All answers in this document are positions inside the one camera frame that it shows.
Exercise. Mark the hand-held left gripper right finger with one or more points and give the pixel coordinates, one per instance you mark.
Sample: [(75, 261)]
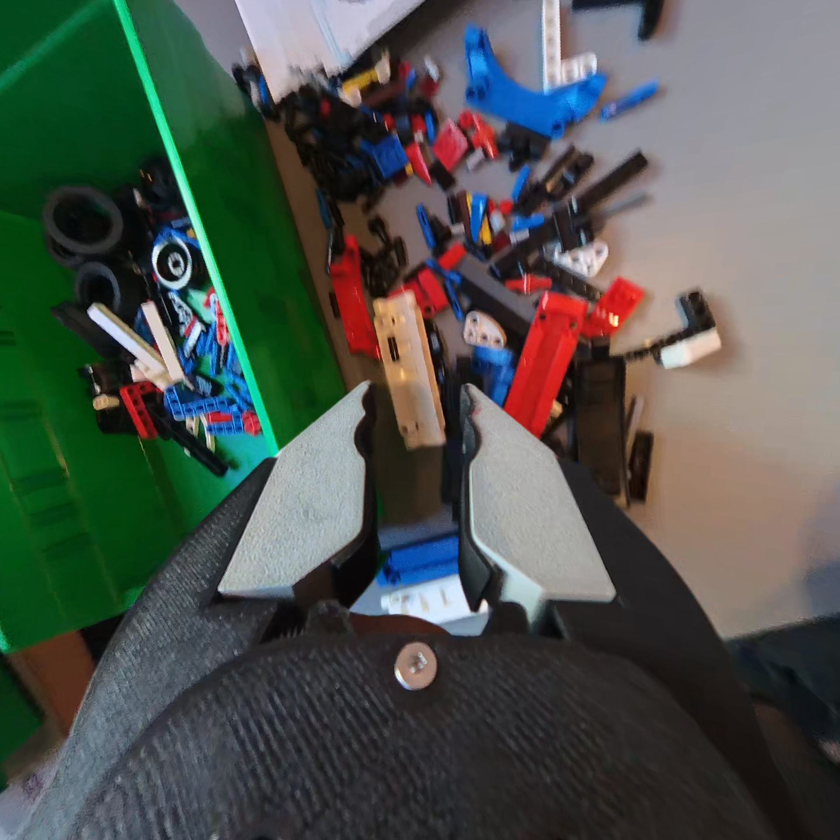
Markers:
[(525, 525)]

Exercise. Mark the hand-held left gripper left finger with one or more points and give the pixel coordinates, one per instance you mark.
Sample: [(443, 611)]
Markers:
[(302, 512)]

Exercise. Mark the long red panel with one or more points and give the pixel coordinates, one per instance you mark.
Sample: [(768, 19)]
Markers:
[(544, 361)]

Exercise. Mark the pile of building bricks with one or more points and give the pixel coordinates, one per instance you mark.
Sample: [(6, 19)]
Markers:
[(394, 151)]

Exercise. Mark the blue angled connector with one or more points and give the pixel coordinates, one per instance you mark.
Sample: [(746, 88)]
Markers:
[(492, 374)]

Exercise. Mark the heap of tyres and beams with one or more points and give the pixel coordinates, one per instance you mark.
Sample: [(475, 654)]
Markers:
[(190, 400)]

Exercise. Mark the white panel piece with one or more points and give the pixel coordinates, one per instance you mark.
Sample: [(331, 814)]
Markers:
[(407, 367)]

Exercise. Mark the white triangular beam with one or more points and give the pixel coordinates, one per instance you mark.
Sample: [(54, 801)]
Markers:
[(484, 331), (584, 256)]

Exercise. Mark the short red panel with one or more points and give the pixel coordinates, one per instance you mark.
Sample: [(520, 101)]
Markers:
[(348, 295)]

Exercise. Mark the red flat plate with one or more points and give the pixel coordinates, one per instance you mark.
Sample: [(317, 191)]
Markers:
[(617, 305)]

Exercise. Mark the black L-beam with white brick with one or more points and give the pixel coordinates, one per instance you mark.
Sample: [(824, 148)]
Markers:
[(695, 341)]

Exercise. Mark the green plastic bin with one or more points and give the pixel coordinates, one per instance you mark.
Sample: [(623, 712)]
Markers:
[(229, 197)]

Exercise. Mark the long black beam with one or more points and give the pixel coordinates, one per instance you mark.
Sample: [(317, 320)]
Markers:
[(613, 177)]

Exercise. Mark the blue square plate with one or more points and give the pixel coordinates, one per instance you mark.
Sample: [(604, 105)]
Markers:
[(390, 154)]

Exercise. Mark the red square tile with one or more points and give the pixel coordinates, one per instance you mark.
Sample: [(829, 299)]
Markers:
[(451, 141)]

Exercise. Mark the blue curved panel piece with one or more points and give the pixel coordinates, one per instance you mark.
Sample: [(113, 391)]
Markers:
[(518, 98)]

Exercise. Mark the blue axle pin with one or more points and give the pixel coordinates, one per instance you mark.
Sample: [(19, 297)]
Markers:
[(630, 102)]

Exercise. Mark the open instruction booklet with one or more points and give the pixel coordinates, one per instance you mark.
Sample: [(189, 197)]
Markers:
[(295, 33)]

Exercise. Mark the white L-shaped beam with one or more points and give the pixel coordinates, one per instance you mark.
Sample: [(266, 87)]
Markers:
[(550, 39)]

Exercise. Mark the black L-shaped beam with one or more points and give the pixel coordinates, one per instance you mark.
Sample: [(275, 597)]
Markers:
[(649, 19)]

